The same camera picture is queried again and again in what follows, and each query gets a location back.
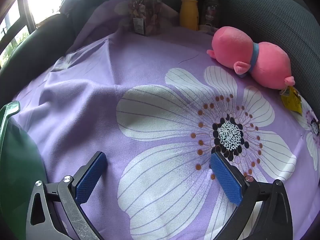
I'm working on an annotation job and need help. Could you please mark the yellow bottle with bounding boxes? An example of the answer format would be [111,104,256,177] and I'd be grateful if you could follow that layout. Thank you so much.
[179,0,200,30]

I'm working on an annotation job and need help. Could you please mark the dark sofa cushion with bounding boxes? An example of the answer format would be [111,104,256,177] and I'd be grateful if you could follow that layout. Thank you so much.
[0,12,77,105]

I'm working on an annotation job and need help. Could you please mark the green bowl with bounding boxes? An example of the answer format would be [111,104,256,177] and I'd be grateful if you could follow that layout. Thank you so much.
[0,100,48,240]

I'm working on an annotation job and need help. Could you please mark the window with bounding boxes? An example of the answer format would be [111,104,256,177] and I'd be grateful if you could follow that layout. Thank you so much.
[0,0,80,68]

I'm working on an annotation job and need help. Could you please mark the pink plush toy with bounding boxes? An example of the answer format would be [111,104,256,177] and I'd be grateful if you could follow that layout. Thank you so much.
[206,26,296,90]

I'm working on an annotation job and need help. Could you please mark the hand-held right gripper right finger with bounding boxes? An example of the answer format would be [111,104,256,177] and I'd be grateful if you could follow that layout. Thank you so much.
[209,151,293,240]

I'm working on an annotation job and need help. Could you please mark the dark jar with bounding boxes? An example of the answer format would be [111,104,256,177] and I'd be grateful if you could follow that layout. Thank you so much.
[199,0,220,33]

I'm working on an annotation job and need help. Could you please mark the clear dried snack bag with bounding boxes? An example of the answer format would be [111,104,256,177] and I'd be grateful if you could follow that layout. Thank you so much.
[128,0,162,37]

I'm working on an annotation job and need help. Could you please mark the grey sofa cushion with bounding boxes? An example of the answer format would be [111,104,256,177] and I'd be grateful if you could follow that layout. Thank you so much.
[219,0,320,102]

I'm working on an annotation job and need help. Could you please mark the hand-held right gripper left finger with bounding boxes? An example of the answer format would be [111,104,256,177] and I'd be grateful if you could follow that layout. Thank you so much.
[25,151,108,240]

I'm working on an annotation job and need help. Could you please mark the yellow hang tag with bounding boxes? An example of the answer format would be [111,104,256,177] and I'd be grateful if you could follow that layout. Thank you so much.
[280,85,303,115]

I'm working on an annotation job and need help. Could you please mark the purple floral blanket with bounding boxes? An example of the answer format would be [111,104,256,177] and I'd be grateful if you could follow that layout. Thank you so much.
[12,0,320,240]

